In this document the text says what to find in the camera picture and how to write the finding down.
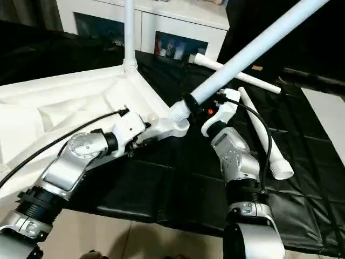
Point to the black mat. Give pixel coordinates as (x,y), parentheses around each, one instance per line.
(178,183)

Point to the white sideboard with glass doors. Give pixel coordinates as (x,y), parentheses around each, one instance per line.
(161,24)

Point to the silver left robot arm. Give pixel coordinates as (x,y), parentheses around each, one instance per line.
(70,162)

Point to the white plastic table leg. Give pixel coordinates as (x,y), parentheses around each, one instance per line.
(253,48)
(129,32)
(215,63)
(264,135)

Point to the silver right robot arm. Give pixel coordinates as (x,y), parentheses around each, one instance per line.
(237,162)

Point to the black cabinet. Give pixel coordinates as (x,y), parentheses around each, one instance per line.
(291,32)

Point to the small yellow label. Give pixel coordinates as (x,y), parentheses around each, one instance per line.
(257,68)

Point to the white plastic table top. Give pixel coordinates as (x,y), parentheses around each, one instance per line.
(64,102)

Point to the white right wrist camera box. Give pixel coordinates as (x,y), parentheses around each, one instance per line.
(223,110)

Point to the grey curtain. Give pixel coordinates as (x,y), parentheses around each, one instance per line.
(27,13)

